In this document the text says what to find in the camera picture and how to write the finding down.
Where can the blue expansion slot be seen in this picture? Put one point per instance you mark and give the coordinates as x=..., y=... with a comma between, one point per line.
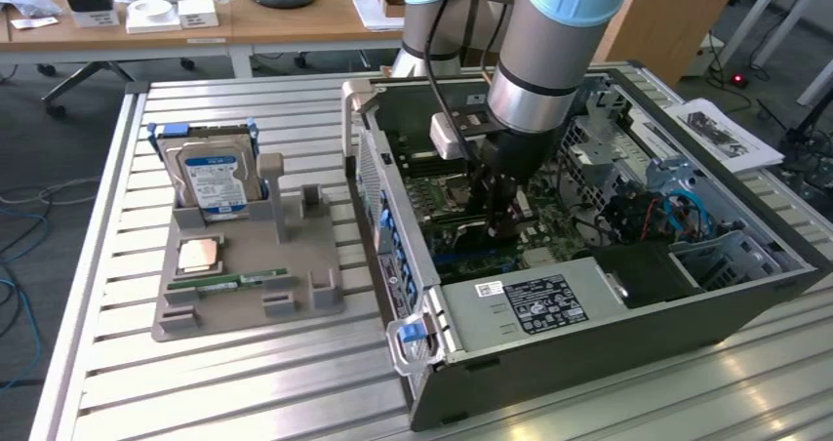
x=449, y=256

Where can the black and white box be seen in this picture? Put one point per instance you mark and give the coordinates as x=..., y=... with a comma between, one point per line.
x=91, y=16

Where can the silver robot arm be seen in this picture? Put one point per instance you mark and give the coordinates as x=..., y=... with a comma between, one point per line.
x=553, y=46

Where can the green RAM stick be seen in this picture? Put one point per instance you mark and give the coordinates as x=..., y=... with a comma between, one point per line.
x=222, y=281

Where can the green motherboard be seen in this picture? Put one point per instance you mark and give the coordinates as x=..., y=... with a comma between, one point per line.
x=553, y=226

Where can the black caster leg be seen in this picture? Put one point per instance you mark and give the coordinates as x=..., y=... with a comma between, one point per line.
x=84, y=77

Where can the device with red light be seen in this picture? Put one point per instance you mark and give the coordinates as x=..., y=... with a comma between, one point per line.
x=738, y=79

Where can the metal disk bay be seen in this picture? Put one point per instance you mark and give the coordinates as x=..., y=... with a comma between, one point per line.
x=729, y=260

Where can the printed manual sheets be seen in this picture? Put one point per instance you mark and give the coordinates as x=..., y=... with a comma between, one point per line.
x=729, y=133

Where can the flat white box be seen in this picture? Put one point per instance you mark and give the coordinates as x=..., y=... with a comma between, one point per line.
x=152, y=27

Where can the grey parts rack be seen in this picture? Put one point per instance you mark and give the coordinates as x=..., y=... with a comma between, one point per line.
x=261, y=260

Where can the black stand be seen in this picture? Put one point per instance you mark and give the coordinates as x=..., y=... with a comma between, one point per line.
x=807, y=133

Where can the hard disk in blue caddy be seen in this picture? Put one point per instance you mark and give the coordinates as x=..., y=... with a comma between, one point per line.
x=208, y=177

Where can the white box on floor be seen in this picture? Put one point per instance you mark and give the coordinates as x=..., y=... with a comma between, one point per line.
x=702, y=65

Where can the wooden desk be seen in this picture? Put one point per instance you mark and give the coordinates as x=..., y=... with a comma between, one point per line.
x=66, y=38

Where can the small white card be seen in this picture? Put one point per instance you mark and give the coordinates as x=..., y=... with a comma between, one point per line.
x=32, y=23

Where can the CPU socket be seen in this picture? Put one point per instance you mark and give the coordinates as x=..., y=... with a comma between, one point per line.
x=453, y=192

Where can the white tape roll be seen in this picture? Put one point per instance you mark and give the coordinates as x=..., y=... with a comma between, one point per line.
x=140, y=8

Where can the open black PC case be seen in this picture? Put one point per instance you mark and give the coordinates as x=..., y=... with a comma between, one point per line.
x=586, y=372

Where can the white labelled box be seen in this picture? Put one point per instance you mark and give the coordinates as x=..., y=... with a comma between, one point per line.
x=195, y=14

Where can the white paper stack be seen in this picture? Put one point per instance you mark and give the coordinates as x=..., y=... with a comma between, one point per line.
x=374, y=16

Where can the silver CPU chip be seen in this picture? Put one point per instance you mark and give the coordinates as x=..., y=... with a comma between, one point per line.
x=198, y=255

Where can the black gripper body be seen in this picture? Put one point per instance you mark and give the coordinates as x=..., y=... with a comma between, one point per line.
x=517, y=153

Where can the perforated metal drive cage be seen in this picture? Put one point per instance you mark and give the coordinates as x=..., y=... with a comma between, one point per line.
x=612, y=158

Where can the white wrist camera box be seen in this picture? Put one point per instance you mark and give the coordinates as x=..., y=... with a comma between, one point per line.
x=449, y=141

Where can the grey power supply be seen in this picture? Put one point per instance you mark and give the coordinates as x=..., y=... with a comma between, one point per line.
x=494, y=314

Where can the wooden cabinet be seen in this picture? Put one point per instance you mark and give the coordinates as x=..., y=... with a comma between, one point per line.
x=664, y=31

